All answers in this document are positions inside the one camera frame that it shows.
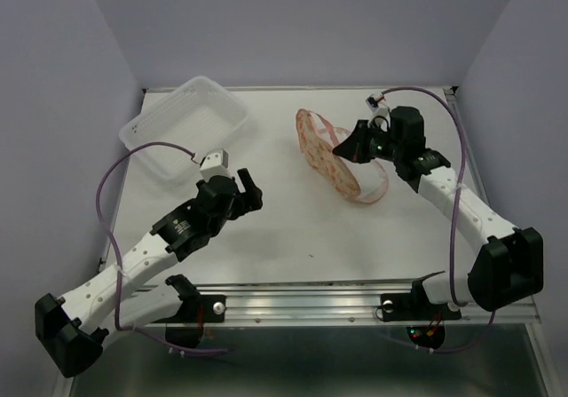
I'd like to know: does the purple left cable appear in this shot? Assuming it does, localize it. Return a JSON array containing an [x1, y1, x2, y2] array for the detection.
[[96, 142, 230, 357]]

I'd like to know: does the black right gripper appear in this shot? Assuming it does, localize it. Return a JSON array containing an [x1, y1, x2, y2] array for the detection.
[[330, 120, 402, 164]]

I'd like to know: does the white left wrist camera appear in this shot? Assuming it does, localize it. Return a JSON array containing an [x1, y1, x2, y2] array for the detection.
[[200, 148, 232, 181]]

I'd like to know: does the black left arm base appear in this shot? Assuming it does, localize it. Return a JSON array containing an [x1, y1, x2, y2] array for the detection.
[[154, 294, 226, 357]]

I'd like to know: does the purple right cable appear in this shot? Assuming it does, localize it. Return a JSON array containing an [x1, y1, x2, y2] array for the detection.
[[375, 86, 498, 355]]

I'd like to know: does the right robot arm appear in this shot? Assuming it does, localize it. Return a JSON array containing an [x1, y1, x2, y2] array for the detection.
[[333, 107, 544, 317]]

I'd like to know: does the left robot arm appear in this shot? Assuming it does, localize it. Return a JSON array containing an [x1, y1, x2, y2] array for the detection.
[[35, 166, 263, 378]]

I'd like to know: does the purple cable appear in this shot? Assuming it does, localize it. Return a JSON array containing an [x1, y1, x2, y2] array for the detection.
[[375, 86, 498, 355], [96, 142, 230, 357]]

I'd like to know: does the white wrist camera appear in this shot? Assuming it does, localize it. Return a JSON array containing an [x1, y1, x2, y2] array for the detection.
[[200, 148, 232, 181], [366, 92, 391, 127]]

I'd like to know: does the aluminium front rail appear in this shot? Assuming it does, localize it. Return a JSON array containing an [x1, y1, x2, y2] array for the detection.
[[70, 281, 543, 327]]

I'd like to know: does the floral mesh laundry bag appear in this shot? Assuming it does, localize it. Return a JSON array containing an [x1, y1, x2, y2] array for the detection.
[[296, 108, 389, 204]]

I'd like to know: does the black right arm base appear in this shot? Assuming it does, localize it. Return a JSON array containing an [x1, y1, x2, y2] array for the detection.
[[375, 272, 462, 351]]

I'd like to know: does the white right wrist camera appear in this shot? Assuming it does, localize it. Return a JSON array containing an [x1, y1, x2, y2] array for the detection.
[[366, 92, 391, 127]]

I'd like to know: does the white perforated plastic basket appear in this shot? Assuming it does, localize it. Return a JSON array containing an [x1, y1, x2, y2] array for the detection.
[[119, 76, 249, 160]]

